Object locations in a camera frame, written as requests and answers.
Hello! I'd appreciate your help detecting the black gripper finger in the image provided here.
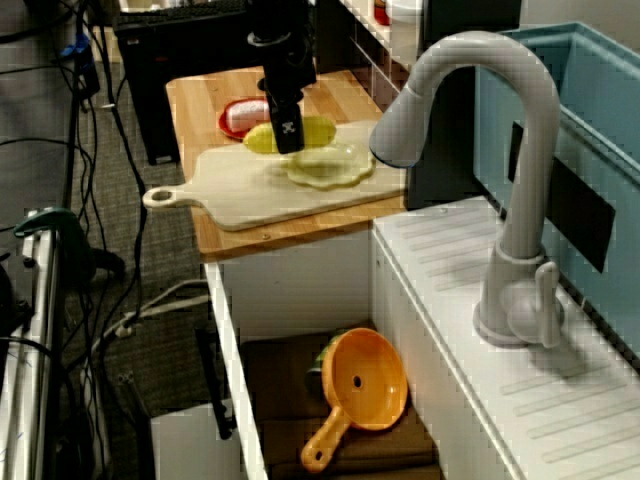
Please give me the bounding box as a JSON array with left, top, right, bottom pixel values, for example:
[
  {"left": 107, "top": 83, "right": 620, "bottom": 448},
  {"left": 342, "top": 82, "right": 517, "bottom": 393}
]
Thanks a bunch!
[{"left": 271, "top": 99, "right": 305, "bottom": 155}]

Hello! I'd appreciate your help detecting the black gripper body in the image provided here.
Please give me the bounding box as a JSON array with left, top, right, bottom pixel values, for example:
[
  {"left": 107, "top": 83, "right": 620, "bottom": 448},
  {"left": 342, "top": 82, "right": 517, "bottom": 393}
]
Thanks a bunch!
[{"left": 257, "top": 34, "right": 319, "bottom": 114}]

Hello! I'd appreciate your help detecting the yellow toy corn cob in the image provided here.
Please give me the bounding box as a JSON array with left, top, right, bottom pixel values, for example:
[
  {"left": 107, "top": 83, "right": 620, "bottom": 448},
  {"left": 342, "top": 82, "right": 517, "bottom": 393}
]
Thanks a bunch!
[{"left": 242, "top": 115, "right": 337, "bottom": 155}]

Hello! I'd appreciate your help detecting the white red-rind toy cheese wedge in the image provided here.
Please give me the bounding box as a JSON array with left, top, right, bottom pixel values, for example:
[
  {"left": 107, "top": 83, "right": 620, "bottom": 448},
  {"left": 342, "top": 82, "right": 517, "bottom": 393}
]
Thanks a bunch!
[{"left": 227, "top": 98, "right": 271, "bottom": 132}]

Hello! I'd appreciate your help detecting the cream scalloped plate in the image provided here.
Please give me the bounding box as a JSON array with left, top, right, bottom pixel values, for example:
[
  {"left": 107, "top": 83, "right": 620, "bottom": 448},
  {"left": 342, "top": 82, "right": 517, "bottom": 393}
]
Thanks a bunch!
[{"left": 285, "top": 142, "right": 376, "bottom": 191}]

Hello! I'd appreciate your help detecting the red round plate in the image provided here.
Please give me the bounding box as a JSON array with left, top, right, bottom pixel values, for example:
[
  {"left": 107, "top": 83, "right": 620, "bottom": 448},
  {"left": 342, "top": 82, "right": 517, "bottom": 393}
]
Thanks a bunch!
[{"left": 218, "top": 98, "right": 274, "bottom": 140}]

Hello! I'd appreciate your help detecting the light wooden cutting board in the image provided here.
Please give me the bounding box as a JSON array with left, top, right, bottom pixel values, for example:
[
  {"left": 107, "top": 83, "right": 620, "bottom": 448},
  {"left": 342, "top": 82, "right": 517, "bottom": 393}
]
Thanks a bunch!
[{"left": 142, "top": 119, "right": 409, "bottom": 233}]

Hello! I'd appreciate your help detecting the dark tile backsplash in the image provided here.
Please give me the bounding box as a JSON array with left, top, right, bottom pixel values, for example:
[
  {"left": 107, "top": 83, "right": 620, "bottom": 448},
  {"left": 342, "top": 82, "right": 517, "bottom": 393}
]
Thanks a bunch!
[{"left": 344, "top": 0, "right": 416, "bottom": 121}]

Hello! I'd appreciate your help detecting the black mesh crate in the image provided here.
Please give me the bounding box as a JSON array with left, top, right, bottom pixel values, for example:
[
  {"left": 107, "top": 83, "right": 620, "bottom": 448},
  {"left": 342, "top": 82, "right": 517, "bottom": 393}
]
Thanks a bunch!
[{"left": 113, "top": 0, "right": 271, "bottom": 166}]

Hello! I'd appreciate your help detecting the bamboo wooden countertop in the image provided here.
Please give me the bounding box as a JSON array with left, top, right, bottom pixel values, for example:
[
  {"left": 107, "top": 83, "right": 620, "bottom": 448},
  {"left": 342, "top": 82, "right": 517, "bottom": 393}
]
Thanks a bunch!
[{"left": 165, "top": 65, "right": 409, "bottom": 264}]

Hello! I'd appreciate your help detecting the white plastic cup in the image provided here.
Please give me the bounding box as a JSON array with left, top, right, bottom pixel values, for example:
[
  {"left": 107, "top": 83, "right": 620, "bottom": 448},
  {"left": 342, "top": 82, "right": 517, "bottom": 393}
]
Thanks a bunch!
[{"left": 384, "top": 0, "right": 426, "bottom": 66}]

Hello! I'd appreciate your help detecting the blue tape piece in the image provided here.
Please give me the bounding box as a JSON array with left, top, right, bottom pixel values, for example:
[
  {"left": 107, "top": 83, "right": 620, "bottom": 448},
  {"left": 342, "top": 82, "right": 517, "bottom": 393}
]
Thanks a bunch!
[{"left": 58, "top": 34, "right": 92, "bottom": 60}]

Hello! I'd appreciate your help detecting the white toy sink unit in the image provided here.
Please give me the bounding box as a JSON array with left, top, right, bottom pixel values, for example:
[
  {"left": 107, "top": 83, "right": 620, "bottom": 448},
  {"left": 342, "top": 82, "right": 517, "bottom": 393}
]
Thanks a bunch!
[{"left": 203, "top": 195, "right": 640, "bottom": 480}]

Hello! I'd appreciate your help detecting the green toy vegetable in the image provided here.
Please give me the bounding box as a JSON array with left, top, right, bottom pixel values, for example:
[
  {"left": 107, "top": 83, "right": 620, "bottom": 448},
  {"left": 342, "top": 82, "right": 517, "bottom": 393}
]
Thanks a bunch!
[{"left": 305, "top": 339, "right": 346, "bottom": 396}]

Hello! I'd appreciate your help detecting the grey toy faucet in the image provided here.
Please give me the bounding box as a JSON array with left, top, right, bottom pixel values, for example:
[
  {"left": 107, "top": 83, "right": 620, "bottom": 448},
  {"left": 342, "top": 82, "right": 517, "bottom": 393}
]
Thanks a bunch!
[{"left": 368, "top": 30, "right": 566, "bottom": 350}]

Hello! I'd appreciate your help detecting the orange plastic strainer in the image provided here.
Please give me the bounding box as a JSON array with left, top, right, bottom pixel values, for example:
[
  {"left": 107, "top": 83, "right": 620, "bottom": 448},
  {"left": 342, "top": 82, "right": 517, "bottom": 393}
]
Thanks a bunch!
[{"left": 299, "top": 327, "right": 410, "bottom": 474}]

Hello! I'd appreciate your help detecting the teal plastic bin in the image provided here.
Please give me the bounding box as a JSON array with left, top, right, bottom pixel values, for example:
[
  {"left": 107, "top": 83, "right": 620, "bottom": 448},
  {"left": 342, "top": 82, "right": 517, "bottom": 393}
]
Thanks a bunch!
[{"left": 474, "top": 20, "right": 640, "bottom": 381}]

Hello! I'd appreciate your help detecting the black bulky device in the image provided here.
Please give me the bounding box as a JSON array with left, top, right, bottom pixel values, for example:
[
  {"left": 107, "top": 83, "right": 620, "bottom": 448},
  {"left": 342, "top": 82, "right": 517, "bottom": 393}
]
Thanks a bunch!
[{"left": 0, "top": 259, "right": 32, "bottom": 344}]

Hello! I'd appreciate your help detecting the white toy kitchen cabinet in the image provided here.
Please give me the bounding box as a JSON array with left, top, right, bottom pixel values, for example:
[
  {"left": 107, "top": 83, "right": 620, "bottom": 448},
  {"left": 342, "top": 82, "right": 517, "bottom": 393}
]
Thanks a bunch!
[{"left": 149, "top": 402, "right": 249, "bottom": 480}]

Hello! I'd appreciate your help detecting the black cable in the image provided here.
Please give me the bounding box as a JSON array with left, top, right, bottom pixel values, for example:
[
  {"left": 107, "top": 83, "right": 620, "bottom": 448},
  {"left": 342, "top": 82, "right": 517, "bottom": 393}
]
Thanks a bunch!
[{"left": 92, "top": 0, "right": 149, "bottom": 351}]

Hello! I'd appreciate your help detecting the grey cable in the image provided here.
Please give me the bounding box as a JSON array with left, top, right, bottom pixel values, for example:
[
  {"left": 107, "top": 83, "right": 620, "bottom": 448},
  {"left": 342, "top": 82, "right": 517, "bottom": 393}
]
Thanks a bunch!
[{"left": 92, "top": 279, "right": 211, "bottom": 351}]

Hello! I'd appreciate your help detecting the black cabinet handle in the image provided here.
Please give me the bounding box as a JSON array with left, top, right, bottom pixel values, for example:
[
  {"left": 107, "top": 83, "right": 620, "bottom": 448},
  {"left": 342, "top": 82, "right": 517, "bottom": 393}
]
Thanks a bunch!
[{"left": 194, "top": 327, "right": 239, "bottom": 441}]

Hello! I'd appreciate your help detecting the white metal frame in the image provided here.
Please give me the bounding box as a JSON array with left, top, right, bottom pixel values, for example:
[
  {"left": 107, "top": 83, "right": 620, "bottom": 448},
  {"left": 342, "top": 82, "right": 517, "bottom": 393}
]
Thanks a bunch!
[{"left": 0, "top": 214, "right": 64, "bottom": 480}]

